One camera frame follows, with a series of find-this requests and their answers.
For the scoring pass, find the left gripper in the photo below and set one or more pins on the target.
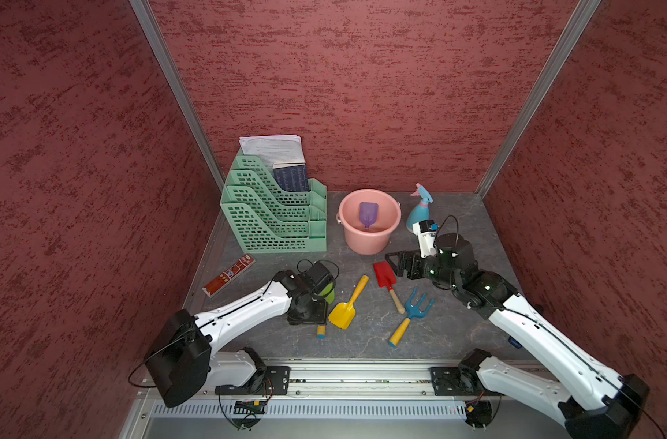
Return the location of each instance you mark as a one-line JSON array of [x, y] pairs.
[[320, 316]]

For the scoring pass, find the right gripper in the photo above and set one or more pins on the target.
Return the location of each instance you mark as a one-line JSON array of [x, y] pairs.
[[399, 269]]

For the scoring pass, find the red toy spade wooden handle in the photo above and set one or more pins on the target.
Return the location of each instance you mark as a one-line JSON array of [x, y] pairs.
[[387, 279]]

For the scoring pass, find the green toy trowel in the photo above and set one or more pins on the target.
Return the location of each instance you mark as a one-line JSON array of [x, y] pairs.
[[328, 295]]

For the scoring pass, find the yellow toy scoop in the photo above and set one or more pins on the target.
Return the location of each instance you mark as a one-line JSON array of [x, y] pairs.
[[344, 313]]

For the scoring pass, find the blue toy rake yellow handle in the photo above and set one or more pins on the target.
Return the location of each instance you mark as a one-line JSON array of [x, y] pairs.
[[416, 307]]

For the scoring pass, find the teal pink spray bottle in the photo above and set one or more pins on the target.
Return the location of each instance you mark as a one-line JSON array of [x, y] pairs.
[[421, 212]]

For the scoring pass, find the purple toy shovel pink handle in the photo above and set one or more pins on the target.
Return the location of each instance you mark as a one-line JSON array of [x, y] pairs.
[[368, 214]]

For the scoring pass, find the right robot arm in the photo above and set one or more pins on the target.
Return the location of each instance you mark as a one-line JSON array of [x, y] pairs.
[[589, 399]]

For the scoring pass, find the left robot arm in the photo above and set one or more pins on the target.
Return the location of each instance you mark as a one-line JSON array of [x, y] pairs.
[[187, 353]]

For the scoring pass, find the pink plastic bucket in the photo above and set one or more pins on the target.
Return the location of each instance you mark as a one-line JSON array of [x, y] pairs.
[[372, 240]]

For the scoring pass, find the red flat package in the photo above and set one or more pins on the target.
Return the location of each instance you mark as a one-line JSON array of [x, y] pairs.
[[228, 276]]

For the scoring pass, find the green plastic file organizer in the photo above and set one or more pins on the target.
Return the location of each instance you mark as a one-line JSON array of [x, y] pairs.
[[269, 220]]

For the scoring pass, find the dark blue booklet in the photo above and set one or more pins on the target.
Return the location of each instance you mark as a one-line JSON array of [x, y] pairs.
[[292, 177]]

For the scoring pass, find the blue handheld device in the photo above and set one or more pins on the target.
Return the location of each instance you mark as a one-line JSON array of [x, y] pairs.
[[514, 343]]

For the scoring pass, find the white paper sheets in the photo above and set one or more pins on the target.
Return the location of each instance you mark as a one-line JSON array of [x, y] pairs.
[[274, 149]]

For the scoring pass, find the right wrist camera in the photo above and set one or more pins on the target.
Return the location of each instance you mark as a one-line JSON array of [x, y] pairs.
[[426, 232]]

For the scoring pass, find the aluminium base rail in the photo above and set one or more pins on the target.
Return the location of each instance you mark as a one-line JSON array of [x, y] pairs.
[[339, 379]]

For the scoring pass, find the right aluminium corner post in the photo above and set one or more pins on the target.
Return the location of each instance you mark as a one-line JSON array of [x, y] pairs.
[[571, 33]]

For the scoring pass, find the aluminium corner post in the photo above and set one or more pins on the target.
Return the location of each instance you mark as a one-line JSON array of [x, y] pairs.
[[571, 33], [152, 32]]

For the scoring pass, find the left aluminium corner post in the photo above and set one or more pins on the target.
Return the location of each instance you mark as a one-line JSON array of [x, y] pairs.
[[152, 32]]

